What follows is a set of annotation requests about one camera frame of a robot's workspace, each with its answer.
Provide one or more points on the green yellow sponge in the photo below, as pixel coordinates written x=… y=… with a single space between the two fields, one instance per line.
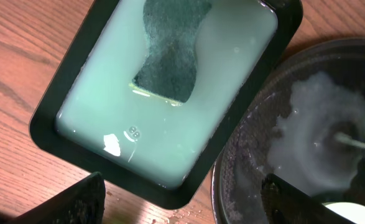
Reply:
x=171 y=28

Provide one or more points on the black rectangular water tray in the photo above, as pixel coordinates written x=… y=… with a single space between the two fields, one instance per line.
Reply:
x=92 y=116

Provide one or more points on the black round tray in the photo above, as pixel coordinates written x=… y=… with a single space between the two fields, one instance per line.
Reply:
x=289 y=130

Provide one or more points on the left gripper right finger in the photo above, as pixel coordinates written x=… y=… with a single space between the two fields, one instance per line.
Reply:
x=285 y=204

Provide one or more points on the white plate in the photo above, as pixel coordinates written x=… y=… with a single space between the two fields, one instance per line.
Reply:
x=351 y=211

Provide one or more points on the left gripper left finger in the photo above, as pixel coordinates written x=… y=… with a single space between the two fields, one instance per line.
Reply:
x=82 y=203

